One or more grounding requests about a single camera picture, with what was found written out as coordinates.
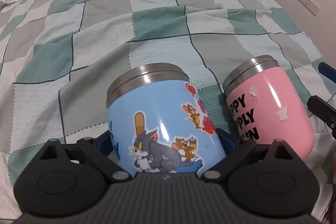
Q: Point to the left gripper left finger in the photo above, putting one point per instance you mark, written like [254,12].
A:
[95,152]

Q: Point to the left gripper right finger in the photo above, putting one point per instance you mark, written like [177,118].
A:
[237,149]

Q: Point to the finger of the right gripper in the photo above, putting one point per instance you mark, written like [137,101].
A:
[326,70]
[323,111]

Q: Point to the pink lettered cup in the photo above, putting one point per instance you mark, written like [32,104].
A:
[265,105]

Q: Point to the blue cartoon cup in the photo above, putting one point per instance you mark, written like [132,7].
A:
[158,122]

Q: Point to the green checkered bed blanket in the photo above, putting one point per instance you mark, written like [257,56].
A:
[58,58]

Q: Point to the white wall socket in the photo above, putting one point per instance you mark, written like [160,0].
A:
[311,6]

